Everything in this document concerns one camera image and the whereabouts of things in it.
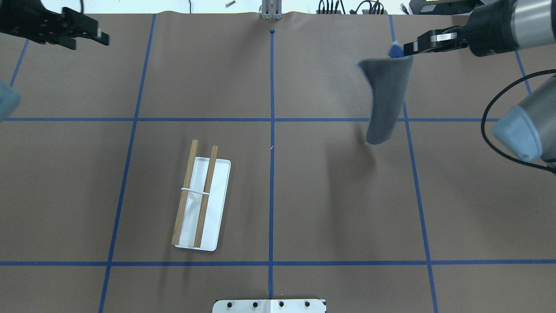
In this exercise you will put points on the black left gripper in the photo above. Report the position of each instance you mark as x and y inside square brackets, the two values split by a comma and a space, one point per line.
[27, 25]

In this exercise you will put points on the white wooden towel rack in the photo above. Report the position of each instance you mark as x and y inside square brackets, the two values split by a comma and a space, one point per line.
[202, 201]

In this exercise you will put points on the black monitor stand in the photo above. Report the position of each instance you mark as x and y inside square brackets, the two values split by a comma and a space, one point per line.
[443, 7]

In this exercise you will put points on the aluminium frame post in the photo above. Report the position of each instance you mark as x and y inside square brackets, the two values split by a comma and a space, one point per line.
[271, 10]

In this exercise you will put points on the grey blue towel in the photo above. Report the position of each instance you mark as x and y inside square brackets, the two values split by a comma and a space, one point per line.
[388, 79]

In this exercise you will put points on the black cable hub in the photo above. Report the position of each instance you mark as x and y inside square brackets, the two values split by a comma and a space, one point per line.
[330, 7]
[376, 7]

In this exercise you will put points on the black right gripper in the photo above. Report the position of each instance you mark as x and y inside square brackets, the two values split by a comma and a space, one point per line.
[490, 31]

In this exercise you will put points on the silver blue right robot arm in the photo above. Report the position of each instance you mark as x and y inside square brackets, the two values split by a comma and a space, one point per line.
[526, 134]

